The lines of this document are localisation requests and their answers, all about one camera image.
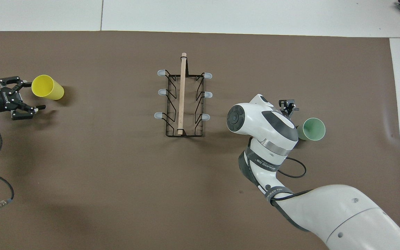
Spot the yellow plastic cup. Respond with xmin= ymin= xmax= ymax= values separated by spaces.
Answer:
xmin=31 ymin=75 xmax=65 ymax=101

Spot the light green plastic cup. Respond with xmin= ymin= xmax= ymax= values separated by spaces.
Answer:
xmin=295 ymin=118 xmax=326 ymax=141

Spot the brown table mat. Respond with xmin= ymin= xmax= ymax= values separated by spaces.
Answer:
xmin=0 ymin=31 xmax=400 ymax=250

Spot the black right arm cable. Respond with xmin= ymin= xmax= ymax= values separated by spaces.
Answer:
xmin=269 ymin=157 xmax=314 ymax=209

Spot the black wire cup rack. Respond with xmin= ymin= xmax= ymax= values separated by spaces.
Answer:
xmin=154 ymin=52 xmax=213 ymax=138

